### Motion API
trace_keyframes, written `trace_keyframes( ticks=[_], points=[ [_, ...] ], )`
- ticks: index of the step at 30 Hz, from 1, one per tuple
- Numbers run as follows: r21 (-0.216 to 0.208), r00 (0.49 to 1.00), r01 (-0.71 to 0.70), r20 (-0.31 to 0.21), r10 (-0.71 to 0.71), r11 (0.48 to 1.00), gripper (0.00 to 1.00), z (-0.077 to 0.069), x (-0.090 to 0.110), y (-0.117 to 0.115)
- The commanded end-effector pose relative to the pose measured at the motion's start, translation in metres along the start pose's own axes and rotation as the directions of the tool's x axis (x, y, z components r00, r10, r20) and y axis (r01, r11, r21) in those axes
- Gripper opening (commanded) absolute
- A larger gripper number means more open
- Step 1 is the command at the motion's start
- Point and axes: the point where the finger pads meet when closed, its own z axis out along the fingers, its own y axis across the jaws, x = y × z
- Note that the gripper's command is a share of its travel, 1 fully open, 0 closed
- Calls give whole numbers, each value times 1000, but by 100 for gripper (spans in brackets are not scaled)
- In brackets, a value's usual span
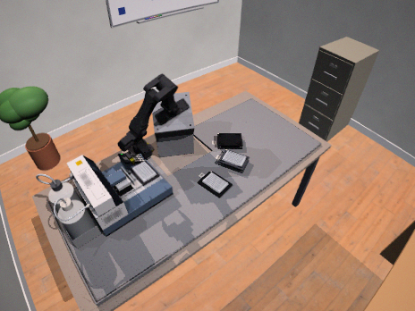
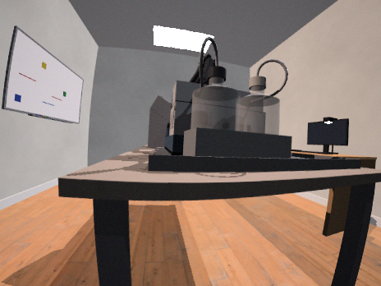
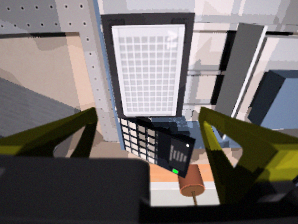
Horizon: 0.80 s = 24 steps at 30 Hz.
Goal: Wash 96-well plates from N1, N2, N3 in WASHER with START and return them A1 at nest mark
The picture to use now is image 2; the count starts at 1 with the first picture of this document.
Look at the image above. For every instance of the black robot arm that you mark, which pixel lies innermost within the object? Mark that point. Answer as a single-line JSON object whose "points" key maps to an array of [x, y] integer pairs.
{"points": [[209, 62]]}

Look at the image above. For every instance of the translucent grey bottle with cap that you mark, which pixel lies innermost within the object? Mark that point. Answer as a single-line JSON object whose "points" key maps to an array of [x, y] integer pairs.
{"points": [[259, 112]]}

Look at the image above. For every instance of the black curved hose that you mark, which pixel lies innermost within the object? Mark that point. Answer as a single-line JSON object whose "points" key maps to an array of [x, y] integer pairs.
{"points": [[202, 57]]}

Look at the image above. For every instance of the grey bottle with black cap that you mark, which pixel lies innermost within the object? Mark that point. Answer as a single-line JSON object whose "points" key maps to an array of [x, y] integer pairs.
{"points": [[216, 106]]}

